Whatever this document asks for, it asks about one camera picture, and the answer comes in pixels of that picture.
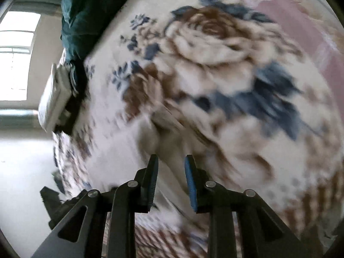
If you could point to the dark teal cloth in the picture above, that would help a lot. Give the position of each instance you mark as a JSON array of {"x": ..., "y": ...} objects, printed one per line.
[{"x": 80, "y": 16}]

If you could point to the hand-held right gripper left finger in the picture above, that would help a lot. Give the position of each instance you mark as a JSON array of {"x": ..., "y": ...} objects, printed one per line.
[{"x": 152, "y": 182}]

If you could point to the pink bed sheet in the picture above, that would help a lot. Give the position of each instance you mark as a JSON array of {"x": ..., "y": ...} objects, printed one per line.
[{"x": 295, "y": 13}]

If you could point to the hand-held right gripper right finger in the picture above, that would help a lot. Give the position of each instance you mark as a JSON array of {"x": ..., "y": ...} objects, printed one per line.
[{"x": 189, "y": 182}]

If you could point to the window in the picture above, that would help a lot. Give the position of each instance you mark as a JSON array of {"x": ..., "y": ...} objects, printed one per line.
[{"x": 16, "y": 56}]

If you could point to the floral printed blanket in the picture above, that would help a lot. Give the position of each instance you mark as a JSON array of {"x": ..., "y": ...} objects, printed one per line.
[{"x": 215, "y": 91}]

